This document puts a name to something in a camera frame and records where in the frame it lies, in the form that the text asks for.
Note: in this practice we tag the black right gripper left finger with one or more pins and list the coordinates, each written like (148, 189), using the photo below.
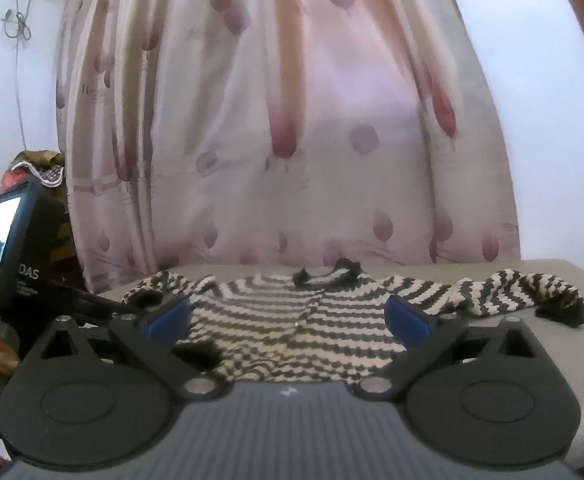
(95, 397)

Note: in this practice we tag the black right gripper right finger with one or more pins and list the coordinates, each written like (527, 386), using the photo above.
(483, 396)

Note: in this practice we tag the black white striped knit sweater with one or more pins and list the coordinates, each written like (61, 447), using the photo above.
(331, 327)

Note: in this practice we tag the pile of colourful clothes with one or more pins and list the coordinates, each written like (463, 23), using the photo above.
(47, 166)

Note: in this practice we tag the beige woven mattress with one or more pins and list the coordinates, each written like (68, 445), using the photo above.
(508, 349)

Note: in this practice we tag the pink floral curtain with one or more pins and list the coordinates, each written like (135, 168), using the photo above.
(292, 132)

